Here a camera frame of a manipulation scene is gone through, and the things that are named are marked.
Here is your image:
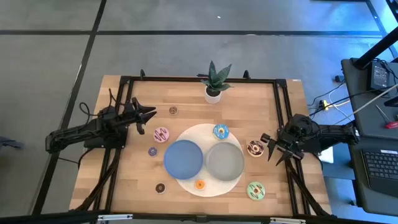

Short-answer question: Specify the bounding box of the blue plate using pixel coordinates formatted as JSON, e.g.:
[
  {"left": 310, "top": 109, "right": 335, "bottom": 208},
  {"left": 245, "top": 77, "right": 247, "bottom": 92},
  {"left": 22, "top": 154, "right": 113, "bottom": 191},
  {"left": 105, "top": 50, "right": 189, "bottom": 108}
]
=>
[{"left": 164, "top": 139, "right": 204, "bottom": 180}]

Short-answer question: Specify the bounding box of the large pink iced donut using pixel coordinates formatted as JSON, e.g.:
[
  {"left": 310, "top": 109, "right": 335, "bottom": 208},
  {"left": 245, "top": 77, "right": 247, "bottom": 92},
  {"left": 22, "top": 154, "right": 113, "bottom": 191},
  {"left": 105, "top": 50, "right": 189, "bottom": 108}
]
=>
[{"left": 153, "top": 126, "right": 170, "bottom": 144}]

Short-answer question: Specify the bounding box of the grey plate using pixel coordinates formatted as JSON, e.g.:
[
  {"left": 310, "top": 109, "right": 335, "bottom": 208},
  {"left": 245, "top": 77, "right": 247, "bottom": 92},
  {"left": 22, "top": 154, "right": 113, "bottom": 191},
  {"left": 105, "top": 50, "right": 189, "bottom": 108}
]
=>
[{"left": 205, "top": 141, "right": 246, "bottom": 182}]

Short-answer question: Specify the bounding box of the large blue iced donut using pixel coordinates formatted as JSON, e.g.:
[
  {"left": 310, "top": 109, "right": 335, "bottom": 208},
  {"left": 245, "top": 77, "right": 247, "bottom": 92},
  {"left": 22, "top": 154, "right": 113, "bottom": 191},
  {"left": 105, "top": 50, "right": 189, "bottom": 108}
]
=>
[{"left": 213, "top": 123, "right": 230, "bottom": 140}]

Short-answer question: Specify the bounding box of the white plant pot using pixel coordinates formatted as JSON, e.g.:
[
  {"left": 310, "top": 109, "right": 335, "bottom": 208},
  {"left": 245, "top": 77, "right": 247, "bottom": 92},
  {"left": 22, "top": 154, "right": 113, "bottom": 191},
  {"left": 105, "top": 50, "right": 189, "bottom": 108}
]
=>
[{"left": 204, "top": 86, "right": 223, "bottom": 105}]

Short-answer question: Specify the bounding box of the black aluminium rig frame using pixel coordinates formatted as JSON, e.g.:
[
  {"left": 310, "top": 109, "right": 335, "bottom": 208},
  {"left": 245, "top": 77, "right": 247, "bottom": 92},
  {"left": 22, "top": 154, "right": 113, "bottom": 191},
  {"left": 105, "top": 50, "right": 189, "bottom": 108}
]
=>
[{"left": 70, "top": 68, "right": 333, "bottom": 224}]

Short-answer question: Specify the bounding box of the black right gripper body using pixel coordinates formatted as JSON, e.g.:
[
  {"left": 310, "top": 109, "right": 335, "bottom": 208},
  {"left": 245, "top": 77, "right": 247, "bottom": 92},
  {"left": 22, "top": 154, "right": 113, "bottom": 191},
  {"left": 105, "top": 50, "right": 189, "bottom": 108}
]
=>
[{"left": 260, "top": 130, "right": 305, "bottom": 159}]

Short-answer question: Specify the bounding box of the black keyboard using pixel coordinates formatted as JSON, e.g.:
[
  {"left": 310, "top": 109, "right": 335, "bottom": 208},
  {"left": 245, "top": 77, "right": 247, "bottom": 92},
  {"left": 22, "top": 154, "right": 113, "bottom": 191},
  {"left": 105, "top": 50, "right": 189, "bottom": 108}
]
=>
[{"left": 360, "top": 148, "right": 398, "bottom": 197}]

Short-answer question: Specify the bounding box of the green snake plant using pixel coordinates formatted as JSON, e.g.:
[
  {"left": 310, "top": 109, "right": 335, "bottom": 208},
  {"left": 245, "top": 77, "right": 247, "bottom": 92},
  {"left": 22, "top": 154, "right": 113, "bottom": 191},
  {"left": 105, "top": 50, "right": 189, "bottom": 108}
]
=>
[{"left": 197, "top": 60, "right": 234, "bottom": 94}]

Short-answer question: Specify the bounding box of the large chocolate donut pink drizzle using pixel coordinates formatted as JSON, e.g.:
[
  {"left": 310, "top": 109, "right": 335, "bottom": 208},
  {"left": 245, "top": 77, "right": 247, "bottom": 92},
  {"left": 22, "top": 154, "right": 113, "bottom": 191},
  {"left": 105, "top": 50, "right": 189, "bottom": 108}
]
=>
[{"left": 246, "top": 140, "right": 265, "bottom": 158}]

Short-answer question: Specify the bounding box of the round white woven placemat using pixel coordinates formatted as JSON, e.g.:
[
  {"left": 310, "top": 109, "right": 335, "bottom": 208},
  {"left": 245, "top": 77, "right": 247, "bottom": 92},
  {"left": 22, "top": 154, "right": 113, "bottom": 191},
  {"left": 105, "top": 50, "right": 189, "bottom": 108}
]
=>
[{"left": 172, "top": 123, "right": 245, "bottom": 198}]

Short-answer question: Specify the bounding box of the red handled screwdriver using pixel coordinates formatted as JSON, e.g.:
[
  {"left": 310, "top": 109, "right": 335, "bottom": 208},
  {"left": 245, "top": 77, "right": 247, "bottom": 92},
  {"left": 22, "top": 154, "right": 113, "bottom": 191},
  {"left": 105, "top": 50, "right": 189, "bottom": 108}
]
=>
[{"left": 375, "top": 104, "right": 398, "bottom": 130}]

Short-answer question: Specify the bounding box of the dark grey side desk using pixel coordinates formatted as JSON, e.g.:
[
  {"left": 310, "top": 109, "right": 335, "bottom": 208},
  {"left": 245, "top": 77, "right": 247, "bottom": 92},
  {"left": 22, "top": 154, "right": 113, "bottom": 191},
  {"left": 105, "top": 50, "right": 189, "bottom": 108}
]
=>
[{"left": 341, "top": 57, "right": 398, "bottom": 216}]

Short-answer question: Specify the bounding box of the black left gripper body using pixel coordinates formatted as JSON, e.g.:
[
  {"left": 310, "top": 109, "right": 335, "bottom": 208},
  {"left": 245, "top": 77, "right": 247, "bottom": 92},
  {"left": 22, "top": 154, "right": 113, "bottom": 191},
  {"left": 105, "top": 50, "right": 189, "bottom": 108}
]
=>
[{"left": 123, "top": 97, "right": 146, "bottom": 135}]

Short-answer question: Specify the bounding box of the large green iced donut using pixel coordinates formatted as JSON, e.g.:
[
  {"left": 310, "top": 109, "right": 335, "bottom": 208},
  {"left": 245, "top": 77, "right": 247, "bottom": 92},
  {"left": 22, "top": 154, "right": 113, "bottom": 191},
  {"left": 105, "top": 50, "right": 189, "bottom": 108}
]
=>
[{"left": 246, "top": 181, "right": 266, "bottom": 201}]

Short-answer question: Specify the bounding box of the white paper sheet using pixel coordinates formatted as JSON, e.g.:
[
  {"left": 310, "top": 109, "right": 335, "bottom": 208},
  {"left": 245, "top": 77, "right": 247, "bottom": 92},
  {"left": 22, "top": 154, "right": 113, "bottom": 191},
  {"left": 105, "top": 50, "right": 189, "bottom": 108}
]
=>
[{"left": 318, "top": 146, "right": 335, "bottom": 164}]

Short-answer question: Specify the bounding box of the white cable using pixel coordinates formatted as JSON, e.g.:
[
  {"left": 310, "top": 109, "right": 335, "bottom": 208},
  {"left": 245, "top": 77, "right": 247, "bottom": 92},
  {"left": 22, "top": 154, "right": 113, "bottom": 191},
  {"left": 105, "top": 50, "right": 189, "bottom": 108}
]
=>
[{"left": 328, "top": 82, "right": 398, "bottom": 125}]

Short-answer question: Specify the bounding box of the silver metal bracket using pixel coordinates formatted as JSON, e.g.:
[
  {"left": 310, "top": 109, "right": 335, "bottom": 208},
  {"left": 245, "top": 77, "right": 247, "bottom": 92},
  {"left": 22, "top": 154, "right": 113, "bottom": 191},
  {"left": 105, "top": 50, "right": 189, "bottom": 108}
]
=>
[
  {"left": 269, "top": 217, "right": 307, "bottom": 224},
  {"left": 97, "top": 213, "right": 134, "bottom": 222}
]

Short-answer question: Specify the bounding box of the black metal pole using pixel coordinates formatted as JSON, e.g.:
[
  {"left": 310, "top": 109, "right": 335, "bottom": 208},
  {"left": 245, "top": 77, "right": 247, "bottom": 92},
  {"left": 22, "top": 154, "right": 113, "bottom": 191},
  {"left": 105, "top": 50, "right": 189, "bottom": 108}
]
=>
[{"left": 353, "top": 26, "right": 398, "bottom": 70}]

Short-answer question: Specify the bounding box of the black power adapter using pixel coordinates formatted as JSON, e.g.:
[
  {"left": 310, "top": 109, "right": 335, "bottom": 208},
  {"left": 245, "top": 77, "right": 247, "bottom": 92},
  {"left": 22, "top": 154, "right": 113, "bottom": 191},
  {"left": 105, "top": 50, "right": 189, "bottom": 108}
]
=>
[{"left": 369, "top": 61, "right": 390, "bottom": 91}]

